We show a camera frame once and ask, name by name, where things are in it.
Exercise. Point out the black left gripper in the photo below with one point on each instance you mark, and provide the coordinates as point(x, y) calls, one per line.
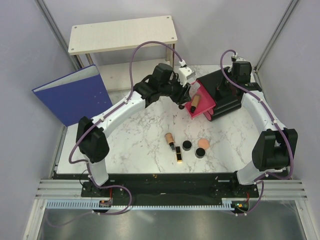
point(183, 96)

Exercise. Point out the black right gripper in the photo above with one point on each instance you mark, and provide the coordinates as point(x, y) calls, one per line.
point(224, 90)

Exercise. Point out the square beige foundation bottle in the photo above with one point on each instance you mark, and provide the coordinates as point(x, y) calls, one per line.
point(195, 102)

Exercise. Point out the pink top drawer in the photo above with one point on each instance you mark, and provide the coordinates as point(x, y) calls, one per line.
point(206, 101)

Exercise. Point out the round beige cream bottle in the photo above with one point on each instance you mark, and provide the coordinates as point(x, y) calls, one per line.
point(170, 141)

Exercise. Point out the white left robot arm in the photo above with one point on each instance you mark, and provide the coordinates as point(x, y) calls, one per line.
point(92, 134)

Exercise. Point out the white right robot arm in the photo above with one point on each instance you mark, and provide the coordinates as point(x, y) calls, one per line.
point(273, 153)

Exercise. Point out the peach makeup sponge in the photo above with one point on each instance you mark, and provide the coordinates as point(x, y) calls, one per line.
point(203, 143)

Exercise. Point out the black drawer organizer cabinet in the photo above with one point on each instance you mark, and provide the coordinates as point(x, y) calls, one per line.
point(224, 105)

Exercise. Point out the pink bottom drawer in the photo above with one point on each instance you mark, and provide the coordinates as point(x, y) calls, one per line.
point(208, 116)

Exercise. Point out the black round jar left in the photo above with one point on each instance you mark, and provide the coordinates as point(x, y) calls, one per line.
point(186, 145)

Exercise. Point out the black round jar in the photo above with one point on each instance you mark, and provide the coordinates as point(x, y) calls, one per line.
point(186, 145)
point(200, 153)

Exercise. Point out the black round jar right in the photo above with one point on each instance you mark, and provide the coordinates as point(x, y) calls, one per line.
point(200, 153)

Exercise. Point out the black gold lipstick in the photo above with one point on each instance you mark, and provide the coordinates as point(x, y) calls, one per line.
point(178, 153)

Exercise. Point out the white two-tier wooden shelf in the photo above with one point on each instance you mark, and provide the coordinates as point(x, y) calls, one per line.
point(86, 39)

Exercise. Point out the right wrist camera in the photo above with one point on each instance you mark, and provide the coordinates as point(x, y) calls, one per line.
point(241, 71)

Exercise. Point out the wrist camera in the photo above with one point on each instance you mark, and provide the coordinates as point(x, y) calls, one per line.
point(162, 72)
point(241, 71)

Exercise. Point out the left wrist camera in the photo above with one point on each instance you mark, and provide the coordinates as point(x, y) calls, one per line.
point(162, 72)

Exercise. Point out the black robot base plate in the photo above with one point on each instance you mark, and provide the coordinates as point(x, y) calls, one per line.
point(171, 188)

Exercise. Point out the blue ring binder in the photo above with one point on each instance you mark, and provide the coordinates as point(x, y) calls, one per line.
point(73, 96)

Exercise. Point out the white slotted cable duct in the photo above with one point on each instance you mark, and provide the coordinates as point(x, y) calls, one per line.
point(100, 205)

